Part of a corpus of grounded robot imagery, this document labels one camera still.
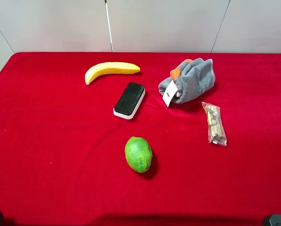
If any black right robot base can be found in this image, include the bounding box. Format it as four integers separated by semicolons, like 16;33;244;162
263;214;281;226

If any red velvet table cloth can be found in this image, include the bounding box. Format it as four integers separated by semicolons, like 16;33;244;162
0;52;281;226

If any black white board eraser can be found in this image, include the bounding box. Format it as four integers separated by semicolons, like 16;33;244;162
113;82;145;120

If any grey orange folded towel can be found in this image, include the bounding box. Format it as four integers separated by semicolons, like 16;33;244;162
158;58;215;104

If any clear snack packet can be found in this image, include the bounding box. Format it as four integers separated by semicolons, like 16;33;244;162
201;102;227;146

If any yellow banana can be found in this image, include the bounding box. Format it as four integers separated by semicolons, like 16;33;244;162
84;62;141;85

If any green mango fruit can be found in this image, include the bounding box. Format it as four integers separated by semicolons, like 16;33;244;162
124;137;153;173

